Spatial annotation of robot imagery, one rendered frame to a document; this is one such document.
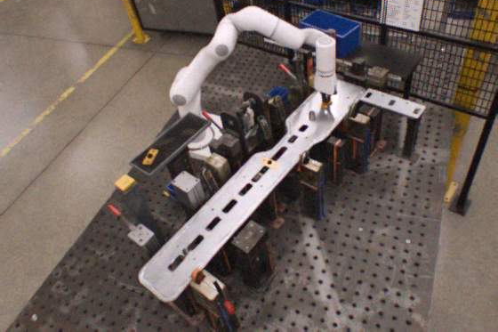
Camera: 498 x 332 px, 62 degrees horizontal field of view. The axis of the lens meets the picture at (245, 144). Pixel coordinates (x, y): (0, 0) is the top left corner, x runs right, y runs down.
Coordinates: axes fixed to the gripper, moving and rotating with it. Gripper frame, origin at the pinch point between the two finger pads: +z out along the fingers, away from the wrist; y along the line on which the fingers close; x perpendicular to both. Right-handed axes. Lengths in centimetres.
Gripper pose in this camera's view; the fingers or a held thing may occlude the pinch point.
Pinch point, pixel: (325, 98)
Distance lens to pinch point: 207.3
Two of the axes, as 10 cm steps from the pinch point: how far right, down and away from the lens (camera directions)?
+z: 1.5, 7.1, 6.9
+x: 6.3, -6.1, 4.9
